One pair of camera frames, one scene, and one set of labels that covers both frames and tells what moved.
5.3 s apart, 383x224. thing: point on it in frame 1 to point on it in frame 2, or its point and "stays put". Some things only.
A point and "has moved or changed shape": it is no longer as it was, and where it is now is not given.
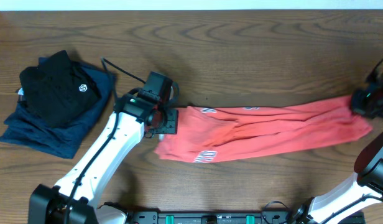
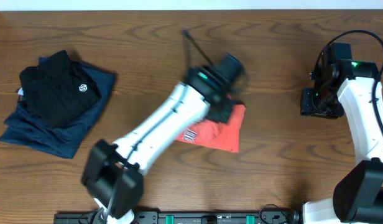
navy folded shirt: (23, 129) stays put
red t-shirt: (210, 134) has moved or changed shape
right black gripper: (357, 107) to (306, 107)
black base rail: (214, 217) stays put
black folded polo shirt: (58, 93) stays put
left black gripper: (170, 121) to (222, 109)
